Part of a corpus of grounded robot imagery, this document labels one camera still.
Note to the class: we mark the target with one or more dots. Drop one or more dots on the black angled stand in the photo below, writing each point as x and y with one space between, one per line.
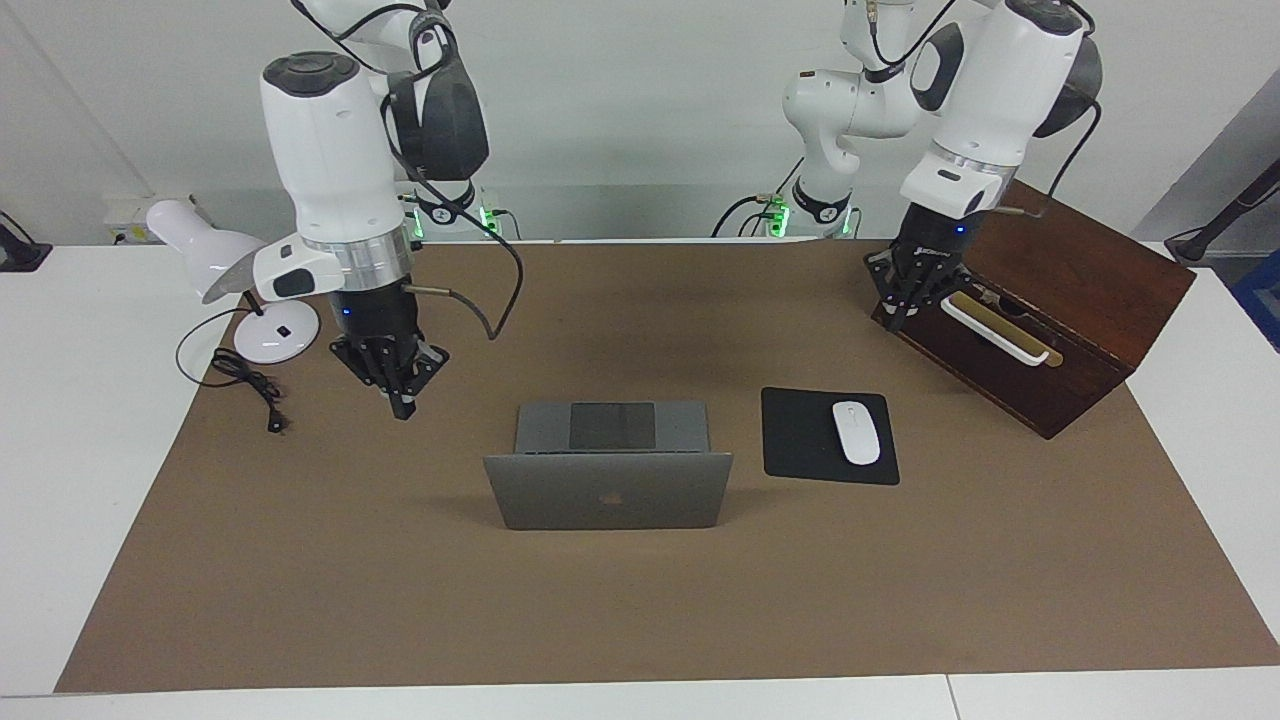
1215 225

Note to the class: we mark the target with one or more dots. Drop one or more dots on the black stand base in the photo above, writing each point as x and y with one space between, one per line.
20 255

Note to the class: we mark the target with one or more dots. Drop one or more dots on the white desk lamp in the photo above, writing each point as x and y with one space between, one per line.
280 340

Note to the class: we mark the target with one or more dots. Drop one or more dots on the brown paper table mat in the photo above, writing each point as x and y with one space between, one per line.
600 620

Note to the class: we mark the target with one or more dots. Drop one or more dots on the white computer mouse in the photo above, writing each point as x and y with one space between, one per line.
856 435

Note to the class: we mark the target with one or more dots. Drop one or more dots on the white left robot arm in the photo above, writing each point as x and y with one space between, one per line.
1000 90

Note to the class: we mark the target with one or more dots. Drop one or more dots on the blue crate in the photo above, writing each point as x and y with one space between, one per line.
1262 300

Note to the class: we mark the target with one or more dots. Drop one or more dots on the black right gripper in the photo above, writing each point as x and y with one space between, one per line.
375 315

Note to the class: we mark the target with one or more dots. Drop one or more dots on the grey laptop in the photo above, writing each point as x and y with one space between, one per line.
600 495

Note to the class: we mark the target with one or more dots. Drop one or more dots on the dark brown wooden box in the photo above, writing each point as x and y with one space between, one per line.
1080 260

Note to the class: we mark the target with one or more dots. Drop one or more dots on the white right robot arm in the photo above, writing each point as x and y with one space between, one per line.
330 150

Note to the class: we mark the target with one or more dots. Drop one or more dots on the black mouse pad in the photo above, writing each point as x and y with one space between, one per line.
800 440

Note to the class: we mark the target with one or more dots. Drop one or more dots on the white power strip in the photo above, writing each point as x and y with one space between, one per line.
125 215

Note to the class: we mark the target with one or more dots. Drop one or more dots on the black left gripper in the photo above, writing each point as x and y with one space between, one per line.
930 240

